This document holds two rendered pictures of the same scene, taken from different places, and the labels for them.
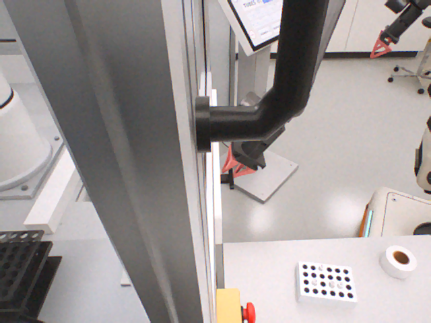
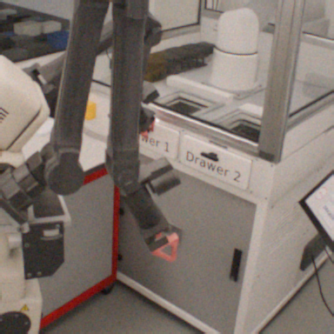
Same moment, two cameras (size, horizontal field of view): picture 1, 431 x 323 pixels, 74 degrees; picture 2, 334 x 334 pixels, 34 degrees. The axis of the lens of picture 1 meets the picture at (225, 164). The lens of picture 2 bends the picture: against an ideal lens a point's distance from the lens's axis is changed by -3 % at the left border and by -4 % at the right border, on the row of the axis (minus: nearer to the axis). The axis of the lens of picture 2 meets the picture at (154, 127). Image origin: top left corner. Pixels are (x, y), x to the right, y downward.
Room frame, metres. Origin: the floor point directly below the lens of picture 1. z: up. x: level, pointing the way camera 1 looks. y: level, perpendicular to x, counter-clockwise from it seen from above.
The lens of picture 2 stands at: (1.85, -1.44, 1.77)
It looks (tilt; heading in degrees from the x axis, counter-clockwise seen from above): 24 degrees down; 131
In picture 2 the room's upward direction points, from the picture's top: 4 degrees clockwise
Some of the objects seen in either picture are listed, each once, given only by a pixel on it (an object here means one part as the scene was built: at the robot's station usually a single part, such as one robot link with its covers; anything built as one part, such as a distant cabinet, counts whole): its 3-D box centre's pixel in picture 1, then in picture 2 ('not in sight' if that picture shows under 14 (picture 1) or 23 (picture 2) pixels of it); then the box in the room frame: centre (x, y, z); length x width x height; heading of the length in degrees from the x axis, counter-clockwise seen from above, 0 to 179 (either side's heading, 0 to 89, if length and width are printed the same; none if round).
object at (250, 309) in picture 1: (247, 313); not in sight; (0.21, -0.04, 0.88); 0.04 x 0.03 x 0.04; 3
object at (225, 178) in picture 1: (226, 178); not in sight; (0.54, 0.00, 0.91); 0.07 x 0.04 x 0.01; 3
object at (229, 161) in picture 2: (214, 122); (214, 161); (0.86, 0.04, 0.87); 0.29 x 0.02 x 0.11; 3
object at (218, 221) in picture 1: (216, 187); (147, 133); (0.54, 0.02, 0.87); 0.29 x 0.02 x 0.11; 3
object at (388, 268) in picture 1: (398, 262); not in sight; (0.37, -0.43, 0.78); 0.07 x 0.07 x 0.04
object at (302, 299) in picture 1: (324, 284); not in sight; (0.32, -0.23, 0.78); 0.12 x 0.08 x 0.04; 82
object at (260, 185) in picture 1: (257, 108); not in sight; (1.55, -0.20, 0.51); 0.50 x 0.45 x 1.02; 51
